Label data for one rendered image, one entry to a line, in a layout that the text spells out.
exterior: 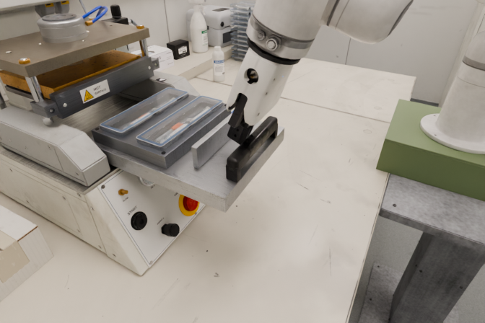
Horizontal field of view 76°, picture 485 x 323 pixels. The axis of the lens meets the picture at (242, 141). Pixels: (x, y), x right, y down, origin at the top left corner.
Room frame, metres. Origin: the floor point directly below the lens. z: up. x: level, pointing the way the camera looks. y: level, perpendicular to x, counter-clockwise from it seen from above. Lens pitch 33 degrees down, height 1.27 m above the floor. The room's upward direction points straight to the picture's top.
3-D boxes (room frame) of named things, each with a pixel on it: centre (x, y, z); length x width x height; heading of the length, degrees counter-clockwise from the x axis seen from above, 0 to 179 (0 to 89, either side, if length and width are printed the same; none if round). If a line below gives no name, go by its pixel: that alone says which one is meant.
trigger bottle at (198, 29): (1.55, 0.21, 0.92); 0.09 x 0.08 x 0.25; 80
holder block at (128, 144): (0.50, 0.14, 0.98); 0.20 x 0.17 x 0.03; 151
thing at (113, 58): (0.62, 0.34, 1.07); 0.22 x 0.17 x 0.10; 151
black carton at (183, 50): (1.46, 0.30, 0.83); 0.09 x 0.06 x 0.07; 143
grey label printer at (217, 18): (1.72, 0.15, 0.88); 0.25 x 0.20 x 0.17; 54
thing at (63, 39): (0.65, 0.36, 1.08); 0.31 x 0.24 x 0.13; 151
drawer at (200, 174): (0.48, 0.10, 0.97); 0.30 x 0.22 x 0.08; 61
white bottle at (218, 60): (1.28, 0.10, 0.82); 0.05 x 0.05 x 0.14
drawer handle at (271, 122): (0.42, -0.02, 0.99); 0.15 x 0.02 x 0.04; 151
